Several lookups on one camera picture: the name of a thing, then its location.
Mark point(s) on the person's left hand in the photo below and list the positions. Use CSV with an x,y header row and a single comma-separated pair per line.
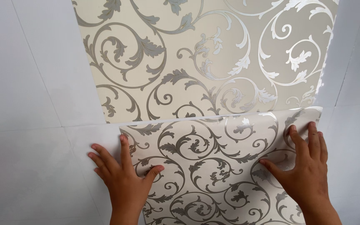
x,y
127,187

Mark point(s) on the person's right hand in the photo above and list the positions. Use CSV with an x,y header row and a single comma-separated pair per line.
x,y
305,178

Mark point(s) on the cream floral scroll wallpaper sheet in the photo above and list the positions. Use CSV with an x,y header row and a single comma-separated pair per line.
x,y
211,168
198,62

